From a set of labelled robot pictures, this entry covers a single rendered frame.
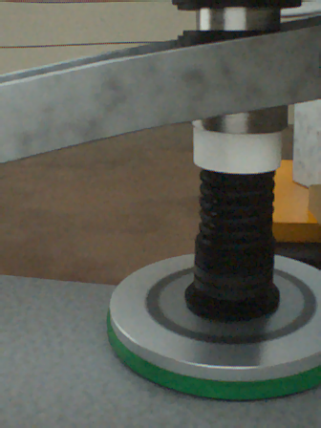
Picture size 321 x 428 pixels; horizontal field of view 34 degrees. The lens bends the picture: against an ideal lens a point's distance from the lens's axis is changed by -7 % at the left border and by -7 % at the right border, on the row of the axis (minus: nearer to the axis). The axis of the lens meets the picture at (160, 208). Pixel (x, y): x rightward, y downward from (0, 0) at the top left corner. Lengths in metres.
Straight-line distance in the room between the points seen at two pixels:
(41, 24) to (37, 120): 6.37
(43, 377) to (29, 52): 6.41
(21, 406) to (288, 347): 0.20
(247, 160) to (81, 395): 0.21
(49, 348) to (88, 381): 0.06
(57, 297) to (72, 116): 0.26
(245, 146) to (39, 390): 0.24
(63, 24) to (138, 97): 6.30
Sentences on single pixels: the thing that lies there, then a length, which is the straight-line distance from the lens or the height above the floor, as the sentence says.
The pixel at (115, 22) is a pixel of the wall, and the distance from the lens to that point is 6.51.
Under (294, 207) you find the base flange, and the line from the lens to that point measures 1.08.
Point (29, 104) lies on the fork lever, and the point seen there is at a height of 1.08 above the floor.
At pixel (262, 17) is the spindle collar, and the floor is 1.13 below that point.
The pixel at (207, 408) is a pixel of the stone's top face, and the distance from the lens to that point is 0.40.
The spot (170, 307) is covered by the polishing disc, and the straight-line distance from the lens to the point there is 0.46.
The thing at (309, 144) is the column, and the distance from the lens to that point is 1.19.
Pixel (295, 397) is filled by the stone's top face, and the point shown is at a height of 0.87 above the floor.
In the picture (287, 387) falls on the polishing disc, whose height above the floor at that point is 0.88.
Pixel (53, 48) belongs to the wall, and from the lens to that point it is 6.67.
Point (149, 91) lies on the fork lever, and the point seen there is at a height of 1.08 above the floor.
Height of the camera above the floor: 1.12
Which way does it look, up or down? 19 degrees down
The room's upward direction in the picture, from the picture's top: 1 degrees counter-clockwise
